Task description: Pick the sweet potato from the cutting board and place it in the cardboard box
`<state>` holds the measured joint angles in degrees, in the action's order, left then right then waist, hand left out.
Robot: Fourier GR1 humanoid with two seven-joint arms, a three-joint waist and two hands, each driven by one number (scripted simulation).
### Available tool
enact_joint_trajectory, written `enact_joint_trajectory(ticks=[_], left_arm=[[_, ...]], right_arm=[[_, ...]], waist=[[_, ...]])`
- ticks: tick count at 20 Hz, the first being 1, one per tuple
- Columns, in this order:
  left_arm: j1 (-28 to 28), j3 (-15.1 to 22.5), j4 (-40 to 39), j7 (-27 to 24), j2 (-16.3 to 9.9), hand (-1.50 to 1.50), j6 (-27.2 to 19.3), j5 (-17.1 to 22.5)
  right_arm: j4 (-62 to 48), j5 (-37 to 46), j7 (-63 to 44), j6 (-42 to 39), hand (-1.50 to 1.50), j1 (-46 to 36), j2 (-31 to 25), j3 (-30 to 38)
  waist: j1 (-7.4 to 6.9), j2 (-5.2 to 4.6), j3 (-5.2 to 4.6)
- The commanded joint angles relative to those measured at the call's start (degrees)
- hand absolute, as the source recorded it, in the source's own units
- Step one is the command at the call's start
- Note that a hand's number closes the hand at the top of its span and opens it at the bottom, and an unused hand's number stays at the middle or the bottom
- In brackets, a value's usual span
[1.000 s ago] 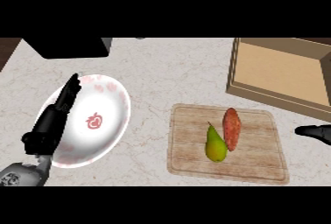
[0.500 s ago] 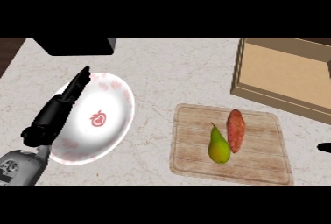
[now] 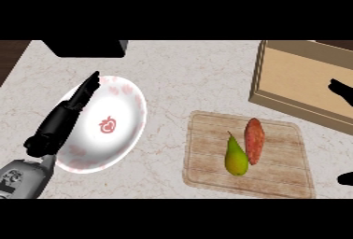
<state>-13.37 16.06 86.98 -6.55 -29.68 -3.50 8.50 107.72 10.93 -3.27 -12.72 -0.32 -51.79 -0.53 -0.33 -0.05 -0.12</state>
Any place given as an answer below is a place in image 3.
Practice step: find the wooden cutting board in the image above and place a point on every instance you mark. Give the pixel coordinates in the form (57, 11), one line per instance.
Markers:
(275, 165)

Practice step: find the cardboard box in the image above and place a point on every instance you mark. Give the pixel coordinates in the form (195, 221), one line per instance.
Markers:
(303, 81)

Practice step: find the orange sweet potato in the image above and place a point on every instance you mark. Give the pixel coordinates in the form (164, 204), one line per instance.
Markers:
(254, 140)

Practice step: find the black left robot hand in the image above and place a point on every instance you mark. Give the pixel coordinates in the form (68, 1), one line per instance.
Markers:
(57, 123)

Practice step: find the black appliance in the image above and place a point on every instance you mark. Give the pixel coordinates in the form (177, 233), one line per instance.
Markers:
(87, 48)

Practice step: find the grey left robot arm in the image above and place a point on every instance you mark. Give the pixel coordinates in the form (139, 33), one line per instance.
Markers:
(22, 180)

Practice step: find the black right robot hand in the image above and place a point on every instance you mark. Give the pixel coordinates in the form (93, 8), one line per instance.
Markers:
(343, 91)

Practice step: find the white plate with red print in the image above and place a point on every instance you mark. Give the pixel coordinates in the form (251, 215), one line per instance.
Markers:
(108, 124)

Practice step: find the green pear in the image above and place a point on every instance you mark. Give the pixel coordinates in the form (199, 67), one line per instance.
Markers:
(235, 158)

